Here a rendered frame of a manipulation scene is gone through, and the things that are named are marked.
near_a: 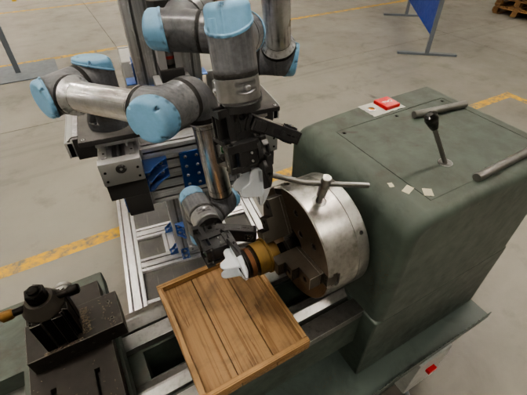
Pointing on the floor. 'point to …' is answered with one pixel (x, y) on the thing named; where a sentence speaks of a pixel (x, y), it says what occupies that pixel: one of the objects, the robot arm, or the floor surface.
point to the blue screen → (430, 14)
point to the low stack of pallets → (510, 7)
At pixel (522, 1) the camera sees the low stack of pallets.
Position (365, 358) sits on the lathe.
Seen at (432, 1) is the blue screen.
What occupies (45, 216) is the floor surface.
